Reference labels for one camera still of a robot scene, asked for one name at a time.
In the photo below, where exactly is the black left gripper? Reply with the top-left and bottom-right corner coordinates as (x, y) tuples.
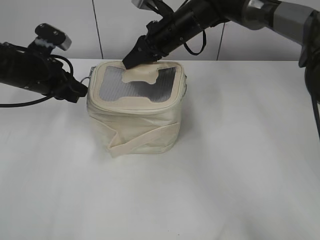
(42, 55), (88, 103)

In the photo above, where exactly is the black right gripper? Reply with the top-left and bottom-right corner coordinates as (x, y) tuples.
(122, 20), (198, 70)

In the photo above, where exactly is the silver zipper pull ring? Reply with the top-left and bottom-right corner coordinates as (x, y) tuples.
(81, 66), (97, 85)

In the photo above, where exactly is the cream fabric zipper bag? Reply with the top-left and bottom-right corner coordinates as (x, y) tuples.
(86, 61), (187, 157)

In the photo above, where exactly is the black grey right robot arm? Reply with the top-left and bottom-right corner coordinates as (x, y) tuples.
(122, 0), (320, 101)

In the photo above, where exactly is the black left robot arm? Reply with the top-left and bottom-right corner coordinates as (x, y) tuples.
(0, 42), (88, 108)

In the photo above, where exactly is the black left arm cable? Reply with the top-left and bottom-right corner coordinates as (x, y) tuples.
(0, 54), (75, 108)

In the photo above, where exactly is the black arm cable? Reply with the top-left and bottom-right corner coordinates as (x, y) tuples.
(183, 27), (207, 56)
(0, 54), (75, 108)

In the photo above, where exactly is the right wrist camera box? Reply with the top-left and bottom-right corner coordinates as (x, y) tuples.
(131, 0), (156, 11)

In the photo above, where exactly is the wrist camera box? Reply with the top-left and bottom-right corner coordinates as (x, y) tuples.
(131, 0), (156, 11)
(35, 23), (72, 51)

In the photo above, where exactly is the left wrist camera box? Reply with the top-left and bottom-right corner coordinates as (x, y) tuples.
(35, 23), (72, 51)

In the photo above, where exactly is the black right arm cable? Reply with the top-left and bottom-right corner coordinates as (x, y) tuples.
(183, 27), (207, 56)

